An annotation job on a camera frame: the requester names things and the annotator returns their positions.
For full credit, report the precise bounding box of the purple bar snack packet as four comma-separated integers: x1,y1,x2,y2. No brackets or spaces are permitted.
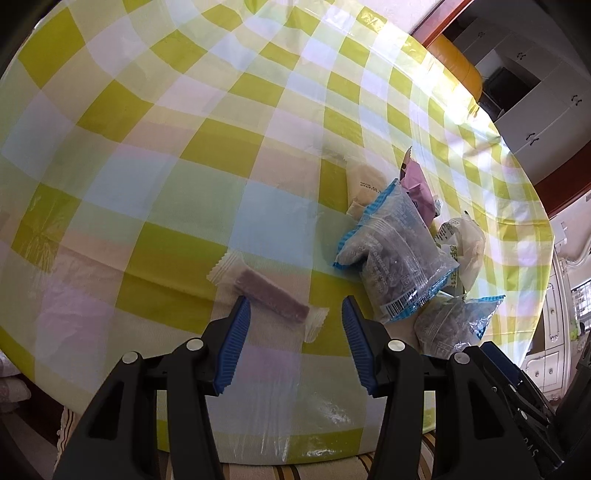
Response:
206,251,331,343

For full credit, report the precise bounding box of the large blue clear snack packet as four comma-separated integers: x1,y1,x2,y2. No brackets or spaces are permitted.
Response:
333,179,461,324

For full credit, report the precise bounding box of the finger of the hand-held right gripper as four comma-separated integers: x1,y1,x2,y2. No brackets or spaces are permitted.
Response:
480,343,557,418

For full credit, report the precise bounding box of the white wardrobe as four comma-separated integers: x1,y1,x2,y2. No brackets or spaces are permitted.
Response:
450,18,591,155

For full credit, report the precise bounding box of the white ornate dressing table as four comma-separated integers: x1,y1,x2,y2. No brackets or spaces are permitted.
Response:
522,222,591,402

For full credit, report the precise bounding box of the black television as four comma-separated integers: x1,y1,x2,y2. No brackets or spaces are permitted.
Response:
480,67,541,123

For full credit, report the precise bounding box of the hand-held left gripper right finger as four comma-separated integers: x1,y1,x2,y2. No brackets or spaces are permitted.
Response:
341,295,543,480

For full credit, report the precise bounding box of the plain pink snack packet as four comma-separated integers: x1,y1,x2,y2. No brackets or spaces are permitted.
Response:
398,147,443,227

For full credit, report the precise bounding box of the yellow leather armchair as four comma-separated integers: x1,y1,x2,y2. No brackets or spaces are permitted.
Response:
425,34,485,100

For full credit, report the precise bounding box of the small blue clear snack packet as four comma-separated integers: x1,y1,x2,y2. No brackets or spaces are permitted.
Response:
413,293,506,358

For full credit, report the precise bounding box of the pink quilted bedding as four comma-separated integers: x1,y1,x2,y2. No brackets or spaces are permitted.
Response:
0,351,33,416

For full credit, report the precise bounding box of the green checkered tablecloth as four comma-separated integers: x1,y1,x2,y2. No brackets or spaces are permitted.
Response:
0,0,555,467

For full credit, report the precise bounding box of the white clear bun packet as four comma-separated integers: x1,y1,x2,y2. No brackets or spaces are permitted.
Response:
434,210,486,296

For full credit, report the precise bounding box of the cream cookie packet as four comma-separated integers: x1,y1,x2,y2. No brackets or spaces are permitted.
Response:
345,159,391,217

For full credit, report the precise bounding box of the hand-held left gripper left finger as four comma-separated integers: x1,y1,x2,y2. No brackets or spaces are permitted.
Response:
53,295,252,480

